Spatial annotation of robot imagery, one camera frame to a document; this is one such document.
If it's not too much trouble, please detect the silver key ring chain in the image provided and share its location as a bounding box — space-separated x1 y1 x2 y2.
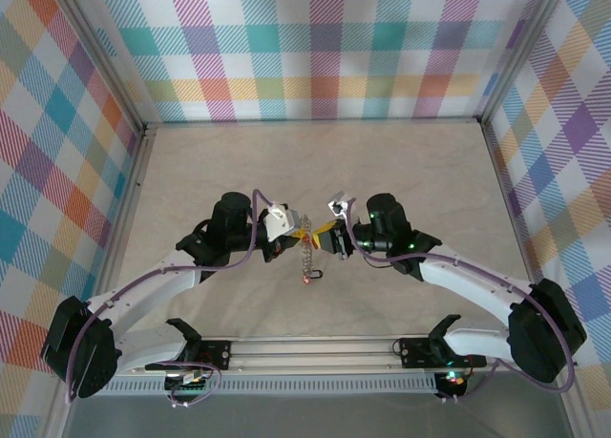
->
298 218 319 280

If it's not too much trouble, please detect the small controller board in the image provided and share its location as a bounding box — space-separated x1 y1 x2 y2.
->
163 368 212 392
435 368 468 387

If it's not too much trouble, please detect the grey metal panel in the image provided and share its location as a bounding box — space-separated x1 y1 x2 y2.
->
60 392 573 438

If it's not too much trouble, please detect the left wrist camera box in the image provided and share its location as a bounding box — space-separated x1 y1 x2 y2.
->
263 201 303 243

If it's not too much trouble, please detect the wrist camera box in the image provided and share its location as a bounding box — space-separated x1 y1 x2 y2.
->
263 201 303 243
325 190 358 219

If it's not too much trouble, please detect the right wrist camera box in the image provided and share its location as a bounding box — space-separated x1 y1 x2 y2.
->
325 190 358 219

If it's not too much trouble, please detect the aluminium side frame rail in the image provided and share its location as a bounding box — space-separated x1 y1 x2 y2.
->
481 120 587 438
45 125 159 438

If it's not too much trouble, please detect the aluminium arm base rail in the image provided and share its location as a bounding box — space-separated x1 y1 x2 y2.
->
114 338 489 378

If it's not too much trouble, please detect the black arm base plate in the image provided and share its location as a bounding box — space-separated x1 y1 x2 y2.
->
398 335 488 369
142 338 234 373

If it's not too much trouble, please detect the grey perforated cable duct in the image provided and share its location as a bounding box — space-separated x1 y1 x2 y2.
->
100 377 439 397

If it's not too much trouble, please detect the short purple cable loop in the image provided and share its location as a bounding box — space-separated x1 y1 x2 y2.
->
166 365 224 408

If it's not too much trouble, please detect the aluminium frame post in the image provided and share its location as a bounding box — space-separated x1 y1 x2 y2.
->
479 0 567 122
56 0 147 132

